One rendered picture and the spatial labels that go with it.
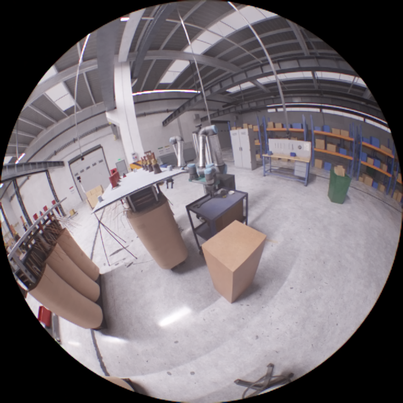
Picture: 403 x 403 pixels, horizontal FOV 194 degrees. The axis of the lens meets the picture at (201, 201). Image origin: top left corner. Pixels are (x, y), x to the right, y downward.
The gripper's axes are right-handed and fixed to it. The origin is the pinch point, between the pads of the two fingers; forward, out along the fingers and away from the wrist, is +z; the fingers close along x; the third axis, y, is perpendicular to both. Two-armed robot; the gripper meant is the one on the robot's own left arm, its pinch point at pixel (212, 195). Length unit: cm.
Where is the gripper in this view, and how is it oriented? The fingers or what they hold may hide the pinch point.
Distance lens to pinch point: 148.1
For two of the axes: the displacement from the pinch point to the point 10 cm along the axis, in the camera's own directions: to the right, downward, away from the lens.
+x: 6.3, 2.6, -7.3
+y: -7.5, 4.3, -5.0
